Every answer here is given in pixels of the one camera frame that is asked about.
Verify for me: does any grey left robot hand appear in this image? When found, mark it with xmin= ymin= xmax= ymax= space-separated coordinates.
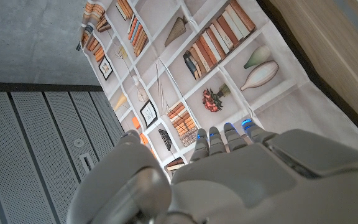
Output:
xmin=66 ymin=119 xmax=358 ymax=224

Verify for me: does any printed bookshelf backdrop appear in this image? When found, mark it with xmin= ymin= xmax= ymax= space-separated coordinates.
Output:
xmin=76 ymin=0 xmax=358 ymax=175

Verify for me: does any perforated metal cabinet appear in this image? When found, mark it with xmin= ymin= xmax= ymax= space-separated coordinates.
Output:
xmin=0 ymin=82 xmax=127 ymax=224

